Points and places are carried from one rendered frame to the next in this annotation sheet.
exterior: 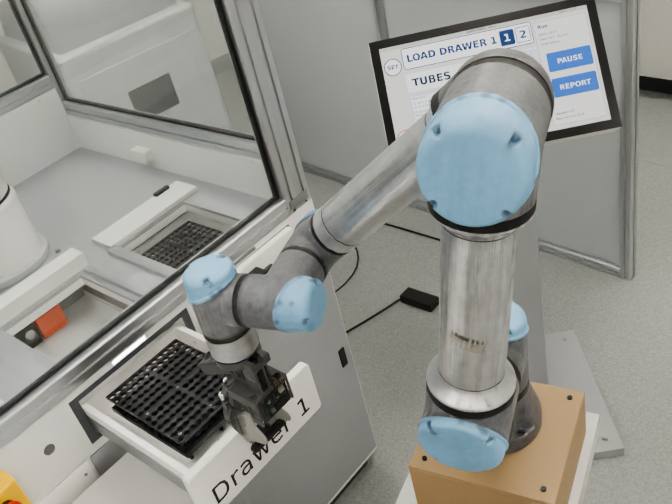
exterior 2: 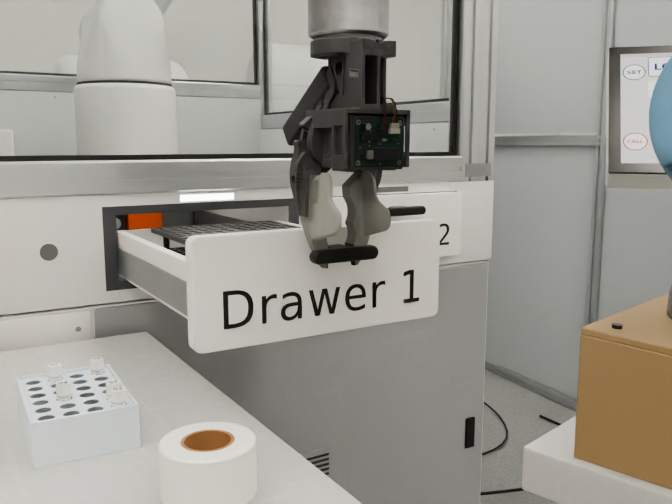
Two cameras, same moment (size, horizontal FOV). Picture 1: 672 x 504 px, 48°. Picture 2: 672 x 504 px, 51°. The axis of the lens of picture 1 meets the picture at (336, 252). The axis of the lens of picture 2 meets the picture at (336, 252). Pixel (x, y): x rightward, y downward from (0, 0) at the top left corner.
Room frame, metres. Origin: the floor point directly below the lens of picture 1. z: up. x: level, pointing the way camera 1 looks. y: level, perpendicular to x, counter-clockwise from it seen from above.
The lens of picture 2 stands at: (0.22, 0.06, 1.01)
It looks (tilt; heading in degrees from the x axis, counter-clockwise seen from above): 9 degrees down; 11
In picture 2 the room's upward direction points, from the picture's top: straight up
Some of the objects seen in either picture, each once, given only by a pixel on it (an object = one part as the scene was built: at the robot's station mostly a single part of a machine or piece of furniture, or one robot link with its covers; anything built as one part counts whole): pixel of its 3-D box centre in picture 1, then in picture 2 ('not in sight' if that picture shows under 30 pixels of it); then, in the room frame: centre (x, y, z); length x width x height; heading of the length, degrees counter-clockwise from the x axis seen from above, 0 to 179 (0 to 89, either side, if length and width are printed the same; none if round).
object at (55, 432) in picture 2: not in sight; (75, 410); (0.75, 0.40, 0.78); 0.12 x 0.08 x 0.04; 40
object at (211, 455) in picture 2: not in sight; (208, 466); (0.67, 0.25, 0.78); 0.07 x 0.07 x 0.04
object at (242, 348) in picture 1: (233, 336); (351, 20); (0.88, 0.18, 1.13); 0.08 x 0.08 x 0.05
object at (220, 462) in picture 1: (257, 438); (324, 279); (0.91, 0.21, 0.87); 0.29 x 0.02 x 0.11; 132
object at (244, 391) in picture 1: (250, 378); (352, 108); (0.87, 0.17, 1.04); 0.09 x 0.08 x 0.12; 42
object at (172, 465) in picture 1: (181, 398); (243, 259); (1.06, 0.35, 0.86); 0.40 x 0.26 x 0.06; 42
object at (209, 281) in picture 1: (218, 297); not in sight; (0.87, 0.18, 1.20); 0.09 x 0.08 x 0.11; 61
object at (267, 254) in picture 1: (253, 282); (391, 228); (1.36, 0.19, 0.87); 0.29 x 0.02 x 0.11; 132
